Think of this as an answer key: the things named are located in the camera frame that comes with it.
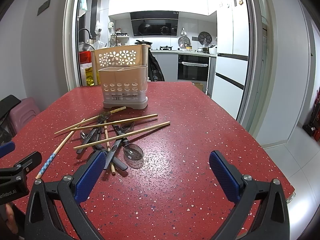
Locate blue patterned chopstick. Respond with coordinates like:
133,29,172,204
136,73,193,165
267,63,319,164
35,118,86,179

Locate plain wooden chopstick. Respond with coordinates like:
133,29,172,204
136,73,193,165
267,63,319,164
73,121,170,150
70,114,158,131

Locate smoky plastic spoon back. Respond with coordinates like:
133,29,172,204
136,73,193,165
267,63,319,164
76,111,111,154

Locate smoky plastic spoon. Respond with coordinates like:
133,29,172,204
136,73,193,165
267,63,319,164
93,139,128,171
112,122,144,161
76,111,111,154

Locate smoky plastic spoon front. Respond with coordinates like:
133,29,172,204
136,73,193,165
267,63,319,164
112,122,144,161

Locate yellow patterned chopstick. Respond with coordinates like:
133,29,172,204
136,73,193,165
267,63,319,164
54,106,126,134

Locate short wooden chopstick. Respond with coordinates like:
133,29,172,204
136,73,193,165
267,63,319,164
104,125,116,176

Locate black kitchen faucet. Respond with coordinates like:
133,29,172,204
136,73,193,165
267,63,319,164
78,28,93,41

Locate pink plastic stool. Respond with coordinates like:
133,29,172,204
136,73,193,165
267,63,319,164
8,98,40,136

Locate red plastic basket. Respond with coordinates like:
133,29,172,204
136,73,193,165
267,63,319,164
79,51,92,64

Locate beige plastic utensil holder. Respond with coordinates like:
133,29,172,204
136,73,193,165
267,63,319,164
99,66,148,109

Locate steel bowl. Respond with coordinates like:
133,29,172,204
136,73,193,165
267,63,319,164
78,42,95,52

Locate beige flower-cutout chair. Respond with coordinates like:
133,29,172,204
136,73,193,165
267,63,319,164
91,44,150,85

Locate black bag by chair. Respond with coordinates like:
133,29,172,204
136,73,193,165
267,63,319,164
148,50,165,82

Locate cardboard box on floor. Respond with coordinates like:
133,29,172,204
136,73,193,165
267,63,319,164
193,82,206,92

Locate black wok on stove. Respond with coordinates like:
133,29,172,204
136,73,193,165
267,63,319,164
135,40,152,46

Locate white refrigerator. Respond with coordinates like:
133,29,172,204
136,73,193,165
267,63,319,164
212,0,249,119

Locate built-in black oven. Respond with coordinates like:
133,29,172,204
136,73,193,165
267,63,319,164
177,54,209,81

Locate black range hood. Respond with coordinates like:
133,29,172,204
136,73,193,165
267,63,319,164
130,10,179,36

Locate white rice cooker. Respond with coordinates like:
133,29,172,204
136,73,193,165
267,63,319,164
209,46,217,55

